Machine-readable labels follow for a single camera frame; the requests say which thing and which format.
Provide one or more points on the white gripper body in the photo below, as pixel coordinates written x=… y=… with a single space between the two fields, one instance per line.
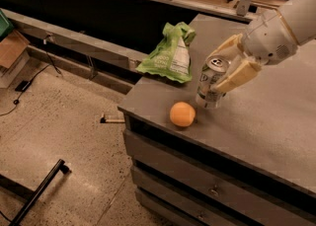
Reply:
x=268 y=42

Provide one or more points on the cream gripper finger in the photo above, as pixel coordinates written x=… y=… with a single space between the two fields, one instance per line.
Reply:
x=243 y=73
x=230 y=49

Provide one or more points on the silver green 7up can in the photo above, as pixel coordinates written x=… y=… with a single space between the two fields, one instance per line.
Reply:
x=213 y=69

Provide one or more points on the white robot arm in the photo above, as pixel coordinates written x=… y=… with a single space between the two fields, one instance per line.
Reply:
x=299 y=16

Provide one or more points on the green chip bag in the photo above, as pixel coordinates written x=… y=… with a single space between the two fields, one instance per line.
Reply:
x=171 y=58

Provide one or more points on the orange fruit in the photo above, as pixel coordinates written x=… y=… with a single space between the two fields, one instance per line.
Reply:
x=182 y=114

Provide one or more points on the grey drawer cabinet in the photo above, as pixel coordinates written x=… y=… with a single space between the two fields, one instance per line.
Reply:
x=250 y=162

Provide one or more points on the small wooden stick tool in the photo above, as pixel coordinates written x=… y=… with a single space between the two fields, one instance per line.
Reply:
x=105 y=119

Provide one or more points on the cardboard box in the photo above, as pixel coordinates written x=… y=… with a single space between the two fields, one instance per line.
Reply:
x=13 y=57

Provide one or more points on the green bin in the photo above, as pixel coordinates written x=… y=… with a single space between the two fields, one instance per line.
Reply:
x=5 y=25

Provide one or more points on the black metal stand leg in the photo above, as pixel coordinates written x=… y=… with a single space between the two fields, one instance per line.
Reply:
x=28 y=196

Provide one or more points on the black power adapter with cable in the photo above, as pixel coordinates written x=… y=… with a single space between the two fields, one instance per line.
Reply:
x=24 y=85

